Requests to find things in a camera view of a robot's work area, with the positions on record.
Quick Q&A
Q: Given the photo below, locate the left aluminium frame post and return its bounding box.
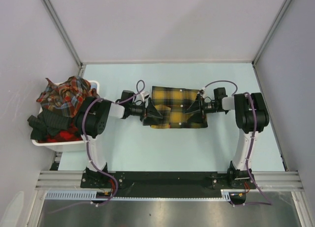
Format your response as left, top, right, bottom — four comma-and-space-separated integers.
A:
41, 0, 83, 73

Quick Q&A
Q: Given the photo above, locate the aluminium frame post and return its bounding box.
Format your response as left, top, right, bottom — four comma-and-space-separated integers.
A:
252, 0, 297, 67
41, 0, 83, 73

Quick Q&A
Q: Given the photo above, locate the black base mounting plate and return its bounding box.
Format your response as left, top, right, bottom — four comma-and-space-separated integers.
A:
80, 171, 247, 199

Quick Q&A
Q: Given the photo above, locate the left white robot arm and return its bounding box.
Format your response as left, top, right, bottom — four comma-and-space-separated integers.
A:
74, 90, 163, 188

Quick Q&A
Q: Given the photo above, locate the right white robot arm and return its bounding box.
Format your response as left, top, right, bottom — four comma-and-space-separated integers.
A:
185, 87, 270, 190

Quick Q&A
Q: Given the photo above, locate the dark striped shirt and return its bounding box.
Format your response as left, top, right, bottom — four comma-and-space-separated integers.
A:
27, 109, 72, 141

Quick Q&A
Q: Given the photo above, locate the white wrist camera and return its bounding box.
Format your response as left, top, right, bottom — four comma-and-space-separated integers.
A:
199, 89, 206, 98
140, 91, 150, 101

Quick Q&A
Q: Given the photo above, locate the aluminium front rail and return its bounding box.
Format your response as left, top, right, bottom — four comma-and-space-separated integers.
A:
36, 171, 304, 192

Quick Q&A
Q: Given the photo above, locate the yellow plaid shirt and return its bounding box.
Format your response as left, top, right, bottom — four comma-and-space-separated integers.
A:
143, 86, 208, 129

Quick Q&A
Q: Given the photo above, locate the right aluminium frame post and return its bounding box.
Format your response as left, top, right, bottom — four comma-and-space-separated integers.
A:
252, 0, 297, 67

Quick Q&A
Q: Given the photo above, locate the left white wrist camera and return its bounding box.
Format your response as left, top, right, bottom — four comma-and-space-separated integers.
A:
140, 91, 150, 101

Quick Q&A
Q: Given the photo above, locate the red black plaid shirt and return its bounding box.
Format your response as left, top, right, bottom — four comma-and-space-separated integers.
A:
37, 124, 82, 143

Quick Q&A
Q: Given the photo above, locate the white laundry basket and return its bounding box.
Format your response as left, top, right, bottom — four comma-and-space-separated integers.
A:
31, 81, 98, 152

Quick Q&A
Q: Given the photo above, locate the red blue plaid shirt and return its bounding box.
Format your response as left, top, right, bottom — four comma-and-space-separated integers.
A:
36, 76, 99, 118

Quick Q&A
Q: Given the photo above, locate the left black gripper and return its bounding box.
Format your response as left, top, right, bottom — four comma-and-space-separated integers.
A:
128, 98, 162, 126

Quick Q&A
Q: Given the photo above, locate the white slotted cable duct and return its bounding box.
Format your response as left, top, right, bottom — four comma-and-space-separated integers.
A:
44, 189, 233, 202

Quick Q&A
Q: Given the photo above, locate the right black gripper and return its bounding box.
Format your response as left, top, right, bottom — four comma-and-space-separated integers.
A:
186, 94, 221, 123

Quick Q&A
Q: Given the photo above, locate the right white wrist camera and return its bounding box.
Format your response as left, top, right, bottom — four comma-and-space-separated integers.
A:
199, 89, 206, 98

